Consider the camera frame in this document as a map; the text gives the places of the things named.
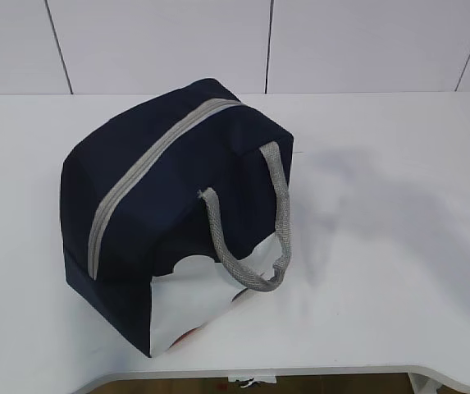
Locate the navy blue lunch bag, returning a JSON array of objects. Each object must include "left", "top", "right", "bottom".
[{"left": 60, "top": 79, "right": 294, "bottom": 357}]

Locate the white torn label sticker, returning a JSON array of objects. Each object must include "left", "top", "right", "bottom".
[{"left": 227, "top": 374, "right": 277, "bottom": 388}]

